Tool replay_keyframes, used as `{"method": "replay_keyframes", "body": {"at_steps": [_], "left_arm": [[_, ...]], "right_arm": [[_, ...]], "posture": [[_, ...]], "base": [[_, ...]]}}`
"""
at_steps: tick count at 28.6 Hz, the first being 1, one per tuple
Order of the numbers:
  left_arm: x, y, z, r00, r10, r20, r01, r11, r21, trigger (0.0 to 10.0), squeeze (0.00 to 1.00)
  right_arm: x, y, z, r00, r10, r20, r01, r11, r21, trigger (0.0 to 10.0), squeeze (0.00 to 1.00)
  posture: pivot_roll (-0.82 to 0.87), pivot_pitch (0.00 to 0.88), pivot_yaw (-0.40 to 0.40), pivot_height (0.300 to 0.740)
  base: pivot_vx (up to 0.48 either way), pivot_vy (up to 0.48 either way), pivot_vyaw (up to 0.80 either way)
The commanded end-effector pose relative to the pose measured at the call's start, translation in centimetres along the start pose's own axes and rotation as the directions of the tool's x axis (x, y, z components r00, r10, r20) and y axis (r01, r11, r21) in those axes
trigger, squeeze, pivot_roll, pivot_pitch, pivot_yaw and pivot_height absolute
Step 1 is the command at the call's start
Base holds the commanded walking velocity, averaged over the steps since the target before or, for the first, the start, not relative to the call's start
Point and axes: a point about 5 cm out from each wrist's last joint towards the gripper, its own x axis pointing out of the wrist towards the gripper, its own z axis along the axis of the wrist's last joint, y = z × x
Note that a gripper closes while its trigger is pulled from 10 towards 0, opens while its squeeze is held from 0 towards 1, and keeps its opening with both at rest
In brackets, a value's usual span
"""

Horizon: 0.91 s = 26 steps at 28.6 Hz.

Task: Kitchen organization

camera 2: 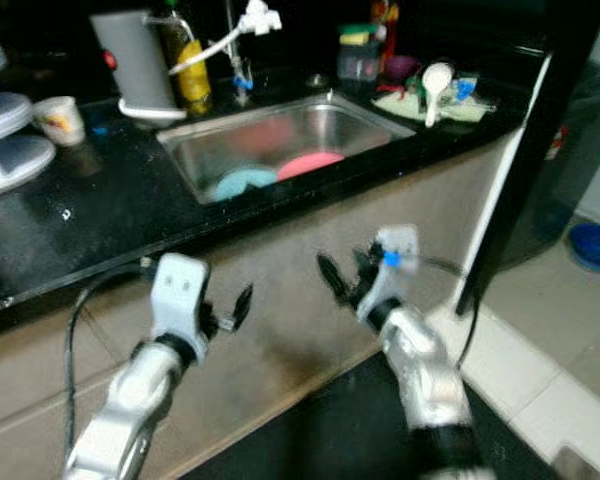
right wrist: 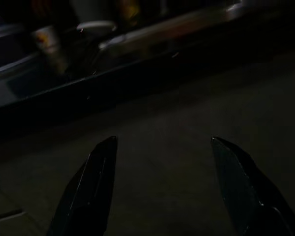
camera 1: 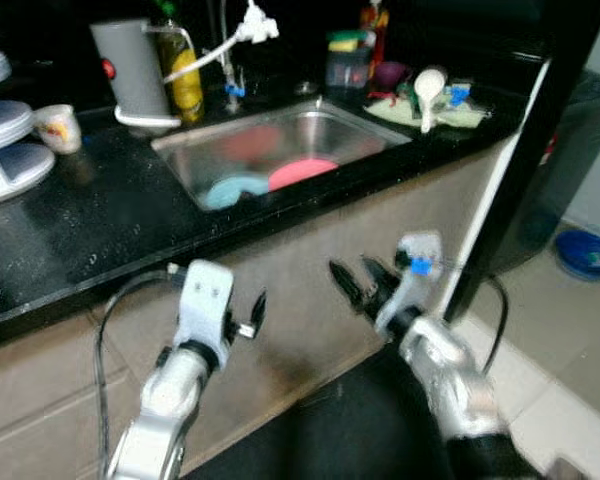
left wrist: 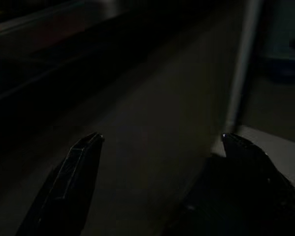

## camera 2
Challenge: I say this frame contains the beige kitchen counter cabinet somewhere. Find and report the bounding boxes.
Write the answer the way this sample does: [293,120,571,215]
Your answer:
[0,125,551,480]

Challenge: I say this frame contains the pink plate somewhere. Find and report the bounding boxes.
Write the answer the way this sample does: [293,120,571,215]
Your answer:
[275,150,346,183]

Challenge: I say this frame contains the light blue plate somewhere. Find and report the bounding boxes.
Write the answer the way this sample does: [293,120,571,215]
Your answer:
[213,166,281,203]

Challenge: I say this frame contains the black floor mat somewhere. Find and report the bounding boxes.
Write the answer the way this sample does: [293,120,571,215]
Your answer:
[180,350,561,480]

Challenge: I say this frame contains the stainless steel sink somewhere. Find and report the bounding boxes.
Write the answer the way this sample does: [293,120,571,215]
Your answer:
[155,95,416,206]

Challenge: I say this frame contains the pale yellow cloth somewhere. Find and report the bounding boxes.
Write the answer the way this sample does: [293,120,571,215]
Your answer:
[373,80,499,124]

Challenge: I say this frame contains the purple cup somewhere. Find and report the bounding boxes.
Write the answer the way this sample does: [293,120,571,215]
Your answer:
[383,55,419,84]

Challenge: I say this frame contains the white plastic ladle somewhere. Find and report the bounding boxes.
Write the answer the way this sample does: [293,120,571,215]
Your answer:
[423,62,456,128]

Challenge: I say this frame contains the steel tap with blue clip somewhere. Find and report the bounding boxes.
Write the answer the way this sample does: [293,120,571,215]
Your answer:
[225,0,256,93]

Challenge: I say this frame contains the yellow oil bottle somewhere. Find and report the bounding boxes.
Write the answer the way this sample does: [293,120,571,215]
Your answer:
[160,10,214,116]

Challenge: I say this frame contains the blue plastic bowl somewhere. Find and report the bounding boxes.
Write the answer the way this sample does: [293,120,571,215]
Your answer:
[568,222,600,275]

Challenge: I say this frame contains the red bottle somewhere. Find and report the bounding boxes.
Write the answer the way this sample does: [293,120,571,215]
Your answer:
[370,0,401,61]

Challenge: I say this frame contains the black refrigerator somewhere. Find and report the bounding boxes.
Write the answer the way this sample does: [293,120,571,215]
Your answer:
[455,0,600,316]

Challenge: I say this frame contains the printed paper cup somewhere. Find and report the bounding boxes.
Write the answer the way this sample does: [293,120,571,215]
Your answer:
[32,96,87,147]

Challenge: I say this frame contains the white flexible faucet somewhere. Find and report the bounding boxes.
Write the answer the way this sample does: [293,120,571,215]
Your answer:
[168,0,283,76]

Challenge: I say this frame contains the white stacked tier container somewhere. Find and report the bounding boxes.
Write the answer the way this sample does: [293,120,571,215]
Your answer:
[0,40,56,198]

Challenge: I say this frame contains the grey cylinder appliance white base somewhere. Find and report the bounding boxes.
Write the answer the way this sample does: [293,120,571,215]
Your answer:
[90,10,186,121]

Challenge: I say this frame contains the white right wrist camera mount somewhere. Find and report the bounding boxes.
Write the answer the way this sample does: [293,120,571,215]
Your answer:
[355,225,421,321]

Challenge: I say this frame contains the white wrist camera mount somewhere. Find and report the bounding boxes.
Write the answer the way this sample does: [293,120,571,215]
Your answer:
[355,225,421,321]
[152,253,213,361]

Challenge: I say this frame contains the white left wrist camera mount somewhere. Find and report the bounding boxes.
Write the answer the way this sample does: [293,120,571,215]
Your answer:
[152,253,213,361]

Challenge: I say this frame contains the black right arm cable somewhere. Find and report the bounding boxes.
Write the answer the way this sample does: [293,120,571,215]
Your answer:
[415,255,481,369]

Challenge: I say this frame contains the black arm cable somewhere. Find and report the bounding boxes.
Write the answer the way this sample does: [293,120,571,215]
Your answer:
[67,260,156,451]
[415,255,481,369]

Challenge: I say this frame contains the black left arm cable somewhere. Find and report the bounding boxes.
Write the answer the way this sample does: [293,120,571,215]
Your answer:
[67,260,156,451]

